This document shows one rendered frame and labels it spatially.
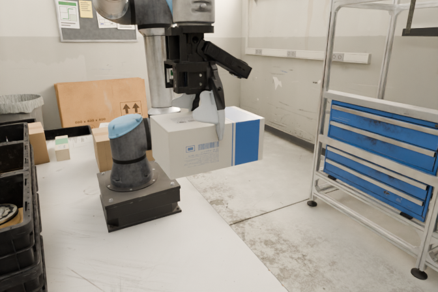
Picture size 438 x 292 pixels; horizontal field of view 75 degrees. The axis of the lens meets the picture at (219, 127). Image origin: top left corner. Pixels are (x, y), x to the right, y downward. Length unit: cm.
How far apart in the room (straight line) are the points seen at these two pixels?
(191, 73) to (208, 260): 55
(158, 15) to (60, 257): 77
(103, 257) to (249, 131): 58
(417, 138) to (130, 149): 149
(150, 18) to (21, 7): 312
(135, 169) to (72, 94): 291
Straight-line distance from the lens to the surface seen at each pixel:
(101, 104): 389
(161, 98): 99
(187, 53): 53
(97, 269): 92
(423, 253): 208
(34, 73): 402
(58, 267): 96
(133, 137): 99
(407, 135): 191
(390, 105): 191
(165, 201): 103
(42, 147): 165
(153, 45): 98
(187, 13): 51
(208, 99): 52
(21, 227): 73
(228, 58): 55
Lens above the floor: 129
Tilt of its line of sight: 17 degrees down
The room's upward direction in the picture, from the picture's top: straight up
